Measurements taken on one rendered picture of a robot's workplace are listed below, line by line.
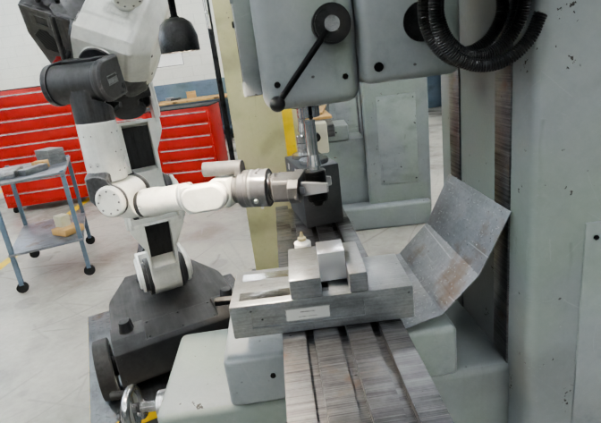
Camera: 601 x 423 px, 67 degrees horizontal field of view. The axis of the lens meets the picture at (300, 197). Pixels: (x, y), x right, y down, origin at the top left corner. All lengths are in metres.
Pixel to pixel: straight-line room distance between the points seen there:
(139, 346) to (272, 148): 1.52
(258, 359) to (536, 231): 0.60
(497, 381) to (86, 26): 1.25
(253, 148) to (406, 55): 1.94
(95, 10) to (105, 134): 0.30
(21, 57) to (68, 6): 9.90
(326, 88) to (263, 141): 1.87
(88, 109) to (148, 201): 0.25
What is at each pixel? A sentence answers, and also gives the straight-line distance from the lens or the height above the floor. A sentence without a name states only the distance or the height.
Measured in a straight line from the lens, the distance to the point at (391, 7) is 0.90.
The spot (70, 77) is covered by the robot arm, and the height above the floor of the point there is 1.42.
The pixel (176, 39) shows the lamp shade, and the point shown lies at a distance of 0.88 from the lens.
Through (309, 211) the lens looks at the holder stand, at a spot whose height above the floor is 0.96.
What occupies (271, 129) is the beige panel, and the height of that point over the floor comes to 1.02.
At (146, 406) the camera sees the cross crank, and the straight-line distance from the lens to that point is 1.32.
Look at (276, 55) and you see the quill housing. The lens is 0.88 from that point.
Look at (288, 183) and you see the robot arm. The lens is 0.98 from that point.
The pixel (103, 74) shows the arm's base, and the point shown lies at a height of 1.42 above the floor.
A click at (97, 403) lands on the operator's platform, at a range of 1.78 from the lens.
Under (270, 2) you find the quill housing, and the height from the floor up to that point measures 1.50.
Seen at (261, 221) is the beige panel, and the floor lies 0.45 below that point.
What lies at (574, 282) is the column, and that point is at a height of 0.93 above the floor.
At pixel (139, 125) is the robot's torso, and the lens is 1.59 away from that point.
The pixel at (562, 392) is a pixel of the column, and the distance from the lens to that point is 1.17.
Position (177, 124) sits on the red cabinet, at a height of 0.82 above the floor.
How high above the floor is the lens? 1.40
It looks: 17 degrees down
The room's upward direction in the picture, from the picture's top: 7 degrees counter-clockwise
